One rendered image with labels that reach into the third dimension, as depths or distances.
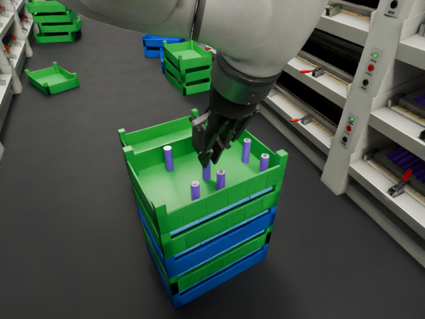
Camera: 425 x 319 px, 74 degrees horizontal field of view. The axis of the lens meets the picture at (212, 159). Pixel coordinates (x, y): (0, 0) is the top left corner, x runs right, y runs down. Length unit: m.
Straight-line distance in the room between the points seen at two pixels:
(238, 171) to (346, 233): 0.50
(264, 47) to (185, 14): 0.09
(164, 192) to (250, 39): 0.41
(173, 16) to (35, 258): 0.88
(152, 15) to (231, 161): 0.47
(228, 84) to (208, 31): 0.09
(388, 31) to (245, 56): 0.62
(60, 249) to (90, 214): 0.14
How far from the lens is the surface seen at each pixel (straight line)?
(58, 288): 0.95
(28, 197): 1.25
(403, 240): 1.08
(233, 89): 0.37
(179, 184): 0.64
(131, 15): 0.30
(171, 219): 0.53
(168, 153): 0.63
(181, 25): 0.31
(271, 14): 0.30
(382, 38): 0.92
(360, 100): 0.97
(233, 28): 0.30
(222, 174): 0.56
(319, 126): 1.18
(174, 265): 0.65
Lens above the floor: 0.76
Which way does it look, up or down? 39 degrees down
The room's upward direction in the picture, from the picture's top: straight up
